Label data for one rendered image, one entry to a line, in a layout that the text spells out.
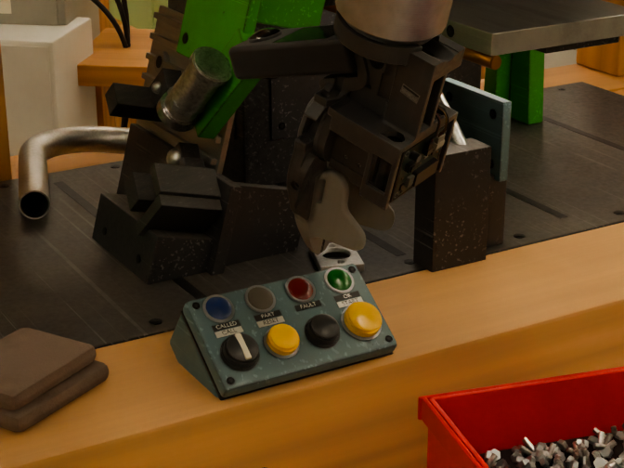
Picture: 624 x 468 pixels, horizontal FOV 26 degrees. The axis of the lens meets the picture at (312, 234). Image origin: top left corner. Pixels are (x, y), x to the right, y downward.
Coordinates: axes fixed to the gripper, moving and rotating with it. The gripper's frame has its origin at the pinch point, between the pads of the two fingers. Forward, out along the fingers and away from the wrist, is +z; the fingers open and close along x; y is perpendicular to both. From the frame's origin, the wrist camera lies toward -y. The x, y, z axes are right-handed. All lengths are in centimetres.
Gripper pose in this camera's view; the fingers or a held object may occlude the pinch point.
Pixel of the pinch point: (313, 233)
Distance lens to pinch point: 102.6
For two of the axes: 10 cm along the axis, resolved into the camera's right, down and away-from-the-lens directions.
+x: 6.1, -4.2, 6.7
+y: 7.7, 5.0, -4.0
